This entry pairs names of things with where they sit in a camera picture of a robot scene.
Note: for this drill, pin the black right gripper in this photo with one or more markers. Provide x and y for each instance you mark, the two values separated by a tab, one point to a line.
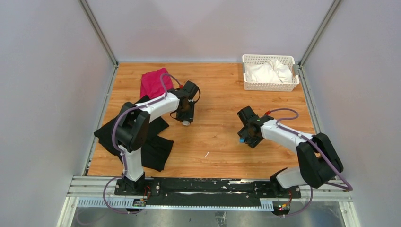
252	143

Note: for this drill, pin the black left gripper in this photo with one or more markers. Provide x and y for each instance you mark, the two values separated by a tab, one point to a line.
189	116

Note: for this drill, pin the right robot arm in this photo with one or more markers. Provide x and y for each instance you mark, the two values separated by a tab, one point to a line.
318	161

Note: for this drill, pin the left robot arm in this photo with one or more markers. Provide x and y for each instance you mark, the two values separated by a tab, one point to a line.
131	127

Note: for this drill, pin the magenta cloth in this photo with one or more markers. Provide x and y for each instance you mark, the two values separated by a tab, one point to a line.
151	85

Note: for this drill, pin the black cloth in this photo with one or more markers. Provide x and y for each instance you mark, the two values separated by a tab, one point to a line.
154	152

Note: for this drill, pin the white plastic basket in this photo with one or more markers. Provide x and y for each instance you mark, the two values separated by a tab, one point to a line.
260	59

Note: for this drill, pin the white cloth in basket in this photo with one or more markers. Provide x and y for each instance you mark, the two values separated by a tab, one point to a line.
273	71

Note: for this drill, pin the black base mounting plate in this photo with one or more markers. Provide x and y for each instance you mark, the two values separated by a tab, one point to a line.
207	192

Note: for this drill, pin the aluminium frame rail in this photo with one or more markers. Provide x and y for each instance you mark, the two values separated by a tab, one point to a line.
98	191

